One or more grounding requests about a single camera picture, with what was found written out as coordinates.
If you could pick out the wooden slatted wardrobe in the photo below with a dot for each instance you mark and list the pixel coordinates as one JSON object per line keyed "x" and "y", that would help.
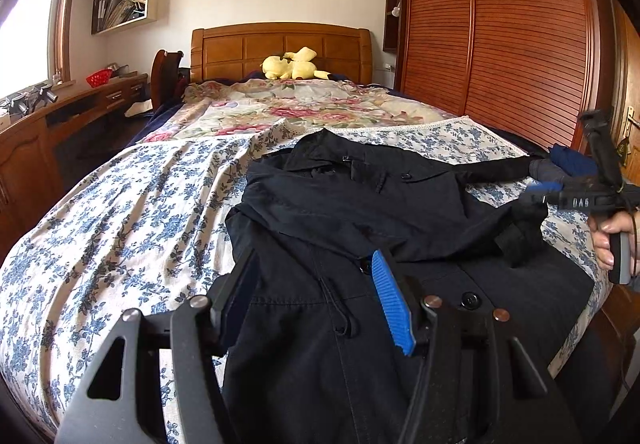
{"x": 500, "y": 24}

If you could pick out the wooden chair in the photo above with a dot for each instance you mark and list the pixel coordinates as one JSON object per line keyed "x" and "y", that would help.
{"x": 165, "y": 74}

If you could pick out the black coat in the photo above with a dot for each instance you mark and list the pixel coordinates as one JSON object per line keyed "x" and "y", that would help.
{"x": 350, "y": 204}

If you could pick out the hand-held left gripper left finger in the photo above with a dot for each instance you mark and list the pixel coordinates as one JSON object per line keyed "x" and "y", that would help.
{"x": 239, "y": 289}

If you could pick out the window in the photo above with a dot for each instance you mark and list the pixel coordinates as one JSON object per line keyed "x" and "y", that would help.
{"x": 30, "y": 24}

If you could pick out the wooden desk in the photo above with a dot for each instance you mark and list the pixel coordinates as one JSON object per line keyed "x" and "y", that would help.
{"x": 30, "y": 159}

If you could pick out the person's right hand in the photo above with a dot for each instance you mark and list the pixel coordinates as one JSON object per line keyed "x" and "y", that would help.
{"x": 602, "y": 244}

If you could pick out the metal tools on desk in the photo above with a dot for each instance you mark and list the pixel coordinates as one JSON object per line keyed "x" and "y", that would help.
{"x": 30, "y": 99}

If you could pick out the blue cloth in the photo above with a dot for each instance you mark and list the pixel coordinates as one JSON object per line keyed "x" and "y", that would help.
{"x": 575, "y": 163}

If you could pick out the pink floral quilt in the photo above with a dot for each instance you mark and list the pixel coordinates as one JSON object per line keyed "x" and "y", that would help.
{"x": 280, "y": 109}

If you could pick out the white paper sheet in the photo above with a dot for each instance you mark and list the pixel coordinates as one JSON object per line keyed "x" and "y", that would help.
{"x": 139, "y": 109}

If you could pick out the yellow plush toy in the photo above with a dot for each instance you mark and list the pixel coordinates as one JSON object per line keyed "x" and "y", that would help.
{"x": 287, "y": 66}

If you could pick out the wooden bed headboard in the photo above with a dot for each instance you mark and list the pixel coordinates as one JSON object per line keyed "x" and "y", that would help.
{"x": 235, "y": 51}

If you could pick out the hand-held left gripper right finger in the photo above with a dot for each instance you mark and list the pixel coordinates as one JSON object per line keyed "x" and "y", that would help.
{"x": 392, "y": 304}

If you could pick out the blue floral bedsheet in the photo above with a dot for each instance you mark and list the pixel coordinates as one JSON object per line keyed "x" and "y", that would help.
{"x": 125, "y": 204}

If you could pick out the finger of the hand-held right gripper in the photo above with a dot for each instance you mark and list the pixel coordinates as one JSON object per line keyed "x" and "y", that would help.
{"x": 537, "y": 202}
{"x": 545, "y": 187}

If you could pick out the red basket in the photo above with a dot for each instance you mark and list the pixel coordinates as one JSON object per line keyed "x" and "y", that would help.
{"x": 99, "y": 78}

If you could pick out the grey cloth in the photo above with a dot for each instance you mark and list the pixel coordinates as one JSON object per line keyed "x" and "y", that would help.
{"x": 546, "y": 170}

